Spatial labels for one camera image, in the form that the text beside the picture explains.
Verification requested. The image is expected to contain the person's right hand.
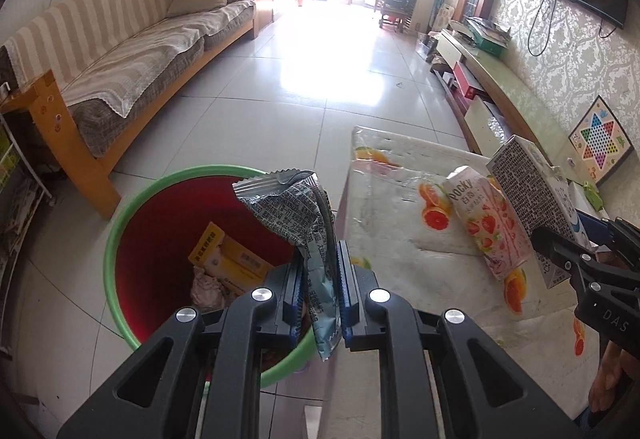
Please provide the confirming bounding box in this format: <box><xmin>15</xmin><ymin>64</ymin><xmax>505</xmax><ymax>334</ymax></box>
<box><xmin>589</xmin><ymin>339</ymin><xmax>638</xmax><ymax>415</ymax></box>

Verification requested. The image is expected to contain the striped cover wooden sofa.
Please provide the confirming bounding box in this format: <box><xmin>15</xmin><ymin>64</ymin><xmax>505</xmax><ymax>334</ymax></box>
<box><xmin>0</xmin><ymin>0</ymin><xmax>275</xmax><ymax>220</ymax></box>

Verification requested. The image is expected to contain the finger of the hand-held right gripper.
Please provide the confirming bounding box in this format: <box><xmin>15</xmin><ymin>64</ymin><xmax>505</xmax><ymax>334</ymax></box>
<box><xmin>530</xmin><ymin>226</ymin><xmax>608</xmax><ymax>292</ymax></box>
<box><xmin>592</xmin><ymin>214</ymin><xmax>640</xmax><ymax>270</ymax></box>

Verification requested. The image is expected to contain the yellow cardboard box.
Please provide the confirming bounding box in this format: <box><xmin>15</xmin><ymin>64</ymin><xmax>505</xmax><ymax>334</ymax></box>
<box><xmin>189</xmin><ymin>221</ymin><xmax>281</xmax><ymax>295</ymax></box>

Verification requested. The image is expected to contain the pink wrapper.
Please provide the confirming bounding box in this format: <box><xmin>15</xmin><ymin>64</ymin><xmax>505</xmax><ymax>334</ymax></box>
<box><xmin>190</xmin><ymin>266</ymin><xmax>226</xmax><ymax>310</ymax></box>

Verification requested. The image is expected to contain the fruit print tablecloth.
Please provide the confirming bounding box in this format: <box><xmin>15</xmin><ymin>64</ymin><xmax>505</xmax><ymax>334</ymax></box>
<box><xmin>327</xmin><ymin>126</ymin><xmax>601</xmax><ymax>420</ymax></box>

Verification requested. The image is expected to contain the green packet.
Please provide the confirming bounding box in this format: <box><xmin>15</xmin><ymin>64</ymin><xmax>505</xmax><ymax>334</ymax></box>
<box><xmin>581</xmin><ymin>180</ymin><xmax>604</xmax><ymax>207</ymax></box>

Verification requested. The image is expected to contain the red basin with green rim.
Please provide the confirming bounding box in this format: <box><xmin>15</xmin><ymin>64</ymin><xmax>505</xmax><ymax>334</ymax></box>
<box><xmin>102</xmin><ymin>164</ymin><xmax>321</xmax><ymax>387</ymax></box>

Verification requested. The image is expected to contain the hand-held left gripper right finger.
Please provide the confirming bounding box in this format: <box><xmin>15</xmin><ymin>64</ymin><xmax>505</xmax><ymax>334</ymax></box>
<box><xmin>336</xmin><ymin>240</ymin><xmax>583</xmax><ymax>439</ymax></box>

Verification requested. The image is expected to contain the long wooden cabinet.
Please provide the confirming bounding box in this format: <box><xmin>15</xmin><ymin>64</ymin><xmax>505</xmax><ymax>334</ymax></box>
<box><xmin>415</xmin><ymin>26</ymin><xmax>640</xmax><ymax>200</ymax></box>

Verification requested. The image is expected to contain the star checkers board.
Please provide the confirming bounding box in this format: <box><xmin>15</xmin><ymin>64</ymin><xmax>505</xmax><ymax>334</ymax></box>
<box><xmin>568</xmin><ymin>95</ymin><xmax>632</xmax><ymax>186</ymax></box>

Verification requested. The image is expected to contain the green flat box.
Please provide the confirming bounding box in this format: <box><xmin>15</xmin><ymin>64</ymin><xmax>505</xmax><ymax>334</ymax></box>
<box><xmin>465</xmin><ymin>16</ymin><xmax>511</xmax><ymax>57</ymax></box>

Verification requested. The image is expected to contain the red box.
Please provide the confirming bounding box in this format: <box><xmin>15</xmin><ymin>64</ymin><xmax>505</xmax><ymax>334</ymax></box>
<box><xmin>452</xmin><ymin>61</ymin><xmax>488</xmax><ymax>100</ymax></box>

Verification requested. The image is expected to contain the black wall cable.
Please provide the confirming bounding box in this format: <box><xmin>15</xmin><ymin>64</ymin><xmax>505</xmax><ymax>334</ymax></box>
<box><xmin>527</xmin><ymin>0</ymin><xmax>553</xmax><ymax>57</ymax></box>

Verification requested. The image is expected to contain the wooden chair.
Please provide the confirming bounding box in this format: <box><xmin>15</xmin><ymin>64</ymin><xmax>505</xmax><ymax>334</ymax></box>
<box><xmin>380</xmin><ymin>0</ymin><xmax>418</xmax><ymax>32</ymax></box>

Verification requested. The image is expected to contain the white blue milk carton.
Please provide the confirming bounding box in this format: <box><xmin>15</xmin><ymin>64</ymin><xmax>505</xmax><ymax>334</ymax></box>
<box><xmin>486</xmin><ymin>135</ymin><xmax>591</xmax><ymax>290</ymax></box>

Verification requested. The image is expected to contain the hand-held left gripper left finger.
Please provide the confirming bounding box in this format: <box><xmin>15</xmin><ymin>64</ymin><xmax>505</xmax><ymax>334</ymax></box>
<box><xmin>56</xmin><ymin>264</ymin><xmax>306</xmax><ymax>439</ymax></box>

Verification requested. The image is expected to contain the silver blue wrapper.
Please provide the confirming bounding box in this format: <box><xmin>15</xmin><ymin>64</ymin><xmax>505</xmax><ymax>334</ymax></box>
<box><xmin>232</xmin><ymin>169</ymin><xmax>346</xmax><ymax>362</ymax></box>

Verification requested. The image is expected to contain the pink biscuit stick box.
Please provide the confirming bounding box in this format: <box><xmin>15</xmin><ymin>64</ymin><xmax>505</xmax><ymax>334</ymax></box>
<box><xmin>445</xmin><ymin>165</ymin><xmax>533</xmax><ymax>281</ymax></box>

